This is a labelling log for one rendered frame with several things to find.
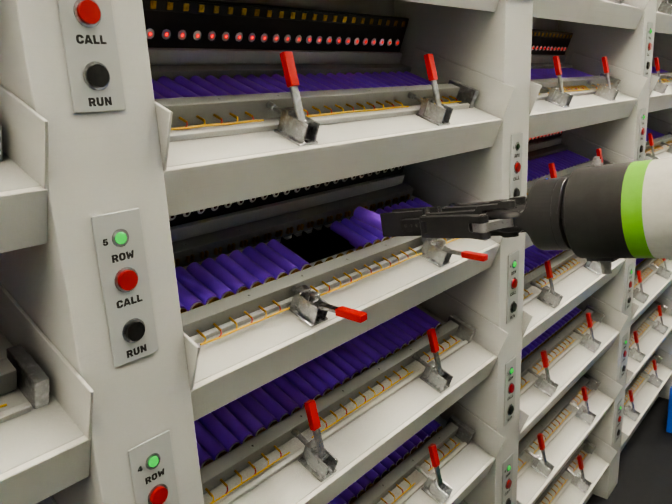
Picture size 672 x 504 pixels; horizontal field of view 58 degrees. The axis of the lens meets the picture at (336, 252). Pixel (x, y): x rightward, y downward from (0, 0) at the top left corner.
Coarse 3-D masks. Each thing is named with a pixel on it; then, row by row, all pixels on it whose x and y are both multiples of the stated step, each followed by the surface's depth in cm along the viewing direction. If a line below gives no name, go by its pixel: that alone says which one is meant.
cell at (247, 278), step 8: (224, 256) 71; (224, 264) 71; (232, 264) 70; (232, 272) 70; (240, 272) 69; (248, 272) 70; (240, 280) 69; (248, 280) 68; (256, 280) 69; (248, 288) 68
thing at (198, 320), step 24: (408, 240) 86; (336, 264) 75; (360, 264) 78; (264, 288) 67; (288, 288) 69; (312, 288) 72; (336, 288) 73; (192, 312) 60; (216, 312) 61; (240, 312) 64
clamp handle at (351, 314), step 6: (318, 294) 67; (312, 300) 67; (318, 306) 67; (324, 306) 66; (330, 306) 66; (336, 306) 66; (342, 306) 65; (336, 312) 65; (342, 312) 64; (348, 312) 64; (354, 312) 64; (360, 312) 64; (348, 318) 64; (354, 318) 63; (360, 318) 63; (366, 318) 63
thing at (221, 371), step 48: (336, 192) 91; (432, 192) 104; (480, 240) 97; (384, 288) 78; (432, 288) 86; (240, 336) 63; (288, 336) 64; (336, 336) 71; (192, 384) 54; (240, 384) 60
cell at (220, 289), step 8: (192, 264) 68; (192, 272) 68; (200, 272) 67; (208, 272) 68; (200, 280) 67; (208, 280) 67; (216, 280) 67; (208, 288) 66; (216, 288) 66; (224, 288) 66
